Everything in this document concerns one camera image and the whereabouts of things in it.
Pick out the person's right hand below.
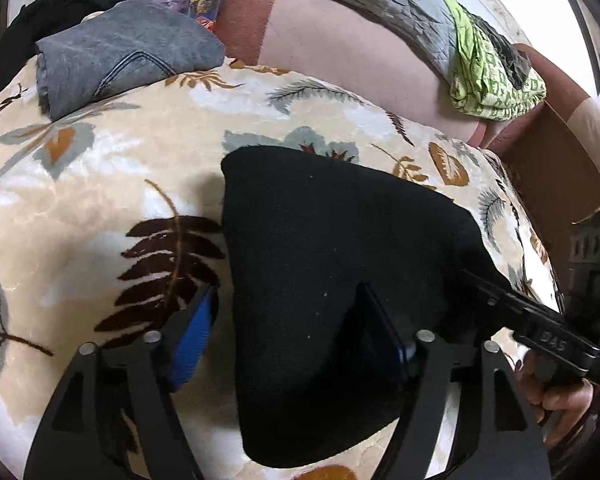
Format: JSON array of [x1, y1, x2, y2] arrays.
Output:
[[517, 350, 597, 447]]

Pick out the folded grey jeans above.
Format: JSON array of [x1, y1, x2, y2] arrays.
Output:
[[34, 0, 226, 122]]

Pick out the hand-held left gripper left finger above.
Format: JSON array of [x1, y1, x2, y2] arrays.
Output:
[[24, 282, 220, 480]]

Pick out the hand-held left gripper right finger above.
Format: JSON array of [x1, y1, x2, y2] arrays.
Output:
[[360, 282, 553, 480]]

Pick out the brown and beige pillow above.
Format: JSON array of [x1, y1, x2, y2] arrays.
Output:
[[512, 42, 600, 136]]

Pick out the pink and brown bed sheet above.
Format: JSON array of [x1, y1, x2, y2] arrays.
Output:
[[215, 0, 488, 148]]

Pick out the black clothing pile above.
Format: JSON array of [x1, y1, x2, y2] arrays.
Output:
[[0, 0, 141, 106]]

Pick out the framed wall picture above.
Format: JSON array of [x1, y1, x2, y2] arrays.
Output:
[[550, 0, 600, 97]]

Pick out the leaf print blanket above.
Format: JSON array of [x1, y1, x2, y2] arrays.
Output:
[[0, 55, 561, 480]]

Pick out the green patterned cloth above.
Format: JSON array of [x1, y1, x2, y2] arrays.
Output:
[[430, 0, 547, 122]]

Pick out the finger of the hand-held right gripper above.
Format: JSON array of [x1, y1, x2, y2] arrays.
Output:
[[457, 269, 600, 386]]

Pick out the black pants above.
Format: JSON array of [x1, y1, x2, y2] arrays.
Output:
[[220, 145, 511, 469]]

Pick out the colourful printed packet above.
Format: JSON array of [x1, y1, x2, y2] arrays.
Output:
[[187, 0, 224, 31]]

